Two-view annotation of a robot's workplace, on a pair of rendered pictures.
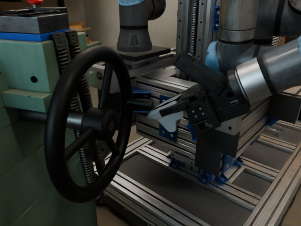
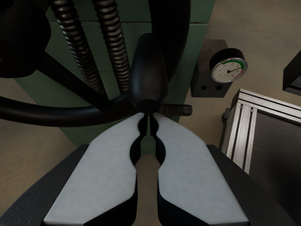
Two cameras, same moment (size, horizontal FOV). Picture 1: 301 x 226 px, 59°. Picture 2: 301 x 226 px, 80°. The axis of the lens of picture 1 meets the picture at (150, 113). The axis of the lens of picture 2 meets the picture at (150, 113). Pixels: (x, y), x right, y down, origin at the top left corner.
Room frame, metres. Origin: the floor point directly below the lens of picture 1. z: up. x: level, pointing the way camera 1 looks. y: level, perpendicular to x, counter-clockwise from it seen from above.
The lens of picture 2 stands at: (0.52, -0.06, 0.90)
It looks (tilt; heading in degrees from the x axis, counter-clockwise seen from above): 58 degrees down; 70
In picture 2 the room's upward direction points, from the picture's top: 2 degrees clockwise
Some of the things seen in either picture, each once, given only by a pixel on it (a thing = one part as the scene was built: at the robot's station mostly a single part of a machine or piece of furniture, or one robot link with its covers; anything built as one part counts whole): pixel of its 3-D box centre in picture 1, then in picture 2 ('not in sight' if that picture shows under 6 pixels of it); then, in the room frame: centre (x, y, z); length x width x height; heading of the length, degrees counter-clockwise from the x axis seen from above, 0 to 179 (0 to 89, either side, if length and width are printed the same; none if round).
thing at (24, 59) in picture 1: (41, 58); not in sight; (0.54, 0.22, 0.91); 0.15 x 0.14 x 0.09; 161
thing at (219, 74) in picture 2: not in sight; (224, 68); (0.73, 0.14, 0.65); 0.06 x 0.04 x 0.08; 161
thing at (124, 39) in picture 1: (134, 36); not in sight; (1.14, 0.07, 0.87); 0.15 x 0.15 x 0.10
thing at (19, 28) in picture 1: (38, 20); not in sight; (0.54, 0.22, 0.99); 0.13 x 0.11 x 0.06; 161
